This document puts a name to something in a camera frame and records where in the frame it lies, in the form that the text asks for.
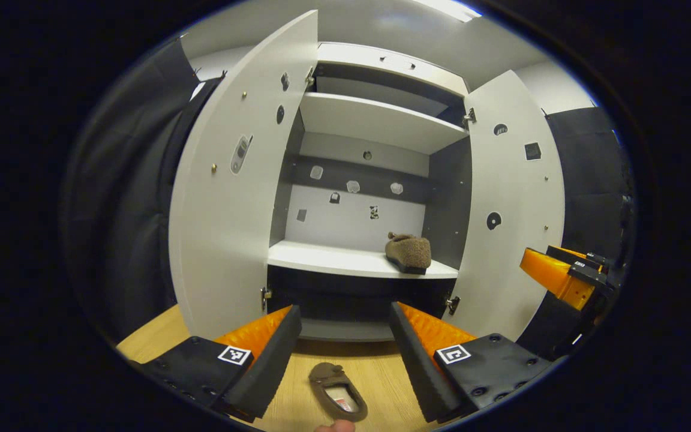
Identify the large ceiling light panel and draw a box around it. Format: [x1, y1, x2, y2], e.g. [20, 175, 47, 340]
[411, 0, 483, 23]

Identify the brown fuzzy shoe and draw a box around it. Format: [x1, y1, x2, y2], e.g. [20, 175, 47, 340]
[384, 232, 432, 275]
[308, 362, 368, 422]

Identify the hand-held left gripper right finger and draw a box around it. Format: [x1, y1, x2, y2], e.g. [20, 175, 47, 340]
[390, 302, 553, 424]

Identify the white shoe cabinet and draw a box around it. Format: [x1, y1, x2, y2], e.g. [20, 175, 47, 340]
[262, 41, 472, 343]

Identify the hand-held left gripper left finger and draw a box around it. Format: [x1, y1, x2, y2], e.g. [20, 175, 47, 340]
[127, 305, 302, 422]

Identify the black backdrop cloth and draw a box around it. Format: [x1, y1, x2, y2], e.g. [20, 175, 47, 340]
[64, 37, 226, 343]
[516, 107, 634, 361]

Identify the white shoe cabinet door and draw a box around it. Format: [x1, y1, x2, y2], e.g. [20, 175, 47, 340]
[169, 9, 319, 341]
[441, 70, 566, 343]

